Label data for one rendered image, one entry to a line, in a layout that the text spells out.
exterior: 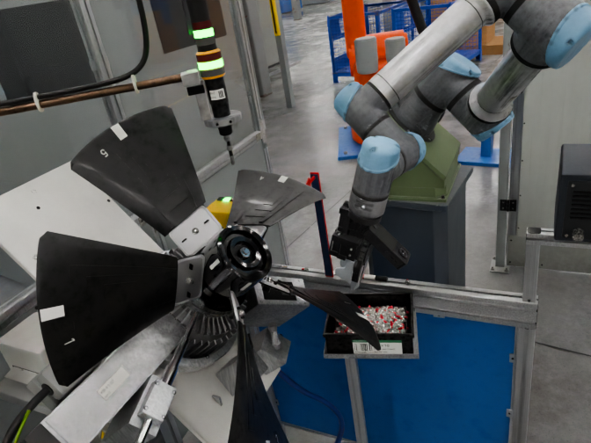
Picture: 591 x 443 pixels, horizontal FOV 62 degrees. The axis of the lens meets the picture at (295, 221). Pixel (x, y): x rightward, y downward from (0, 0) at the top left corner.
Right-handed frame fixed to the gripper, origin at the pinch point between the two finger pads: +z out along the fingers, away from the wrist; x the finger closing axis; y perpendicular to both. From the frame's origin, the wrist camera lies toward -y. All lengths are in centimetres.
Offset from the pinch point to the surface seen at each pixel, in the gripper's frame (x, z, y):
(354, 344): 1.2, 16.2, -3.2
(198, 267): 28.0, -14.3, 24.1
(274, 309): 10.1, 6.7, 15.2
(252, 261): 21.6, -14.7, 16.4
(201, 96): 15, -41, 33
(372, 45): -353, 32, 97
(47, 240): 48, -27, 37
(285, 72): -510, 128, 245
